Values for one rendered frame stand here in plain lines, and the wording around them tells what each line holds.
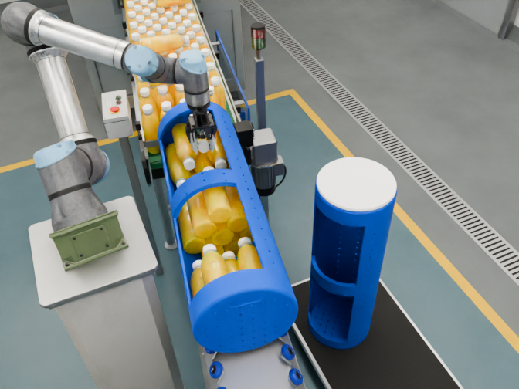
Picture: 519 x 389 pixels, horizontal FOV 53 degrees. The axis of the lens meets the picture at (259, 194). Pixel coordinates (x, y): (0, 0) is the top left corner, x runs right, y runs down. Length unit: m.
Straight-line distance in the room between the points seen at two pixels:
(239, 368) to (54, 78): 0.99
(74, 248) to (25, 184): 2.30
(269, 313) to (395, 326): 1.25
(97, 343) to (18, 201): 2.08
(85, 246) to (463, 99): 3.39
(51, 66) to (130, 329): 0.82
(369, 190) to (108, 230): 0.88
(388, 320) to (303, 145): 1.55
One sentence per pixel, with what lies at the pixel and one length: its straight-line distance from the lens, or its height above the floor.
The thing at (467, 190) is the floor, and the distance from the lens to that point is 3.52.
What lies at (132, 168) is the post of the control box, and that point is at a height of 0.77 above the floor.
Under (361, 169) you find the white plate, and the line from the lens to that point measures 1.92.
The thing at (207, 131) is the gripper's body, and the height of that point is 1.32.
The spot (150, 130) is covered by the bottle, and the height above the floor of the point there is 1.02.
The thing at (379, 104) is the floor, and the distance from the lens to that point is 4.15.
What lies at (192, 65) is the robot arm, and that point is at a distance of 1.50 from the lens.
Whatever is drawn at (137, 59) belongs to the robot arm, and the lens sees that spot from 1.42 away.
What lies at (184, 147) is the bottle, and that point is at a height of 1.15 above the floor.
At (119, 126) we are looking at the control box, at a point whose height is 1.05.
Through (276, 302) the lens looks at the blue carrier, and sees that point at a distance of 1.37.
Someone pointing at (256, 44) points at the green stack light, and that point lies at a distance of 2.37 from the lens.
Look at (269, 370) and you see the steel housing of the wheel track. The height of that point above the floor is 0.93.
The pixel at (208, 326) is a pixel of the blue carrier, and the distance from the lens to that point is 1.39.
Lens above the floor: 2.28
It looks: 44 degrees down
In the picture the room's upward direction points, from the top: 3 degrees counter-clockwise
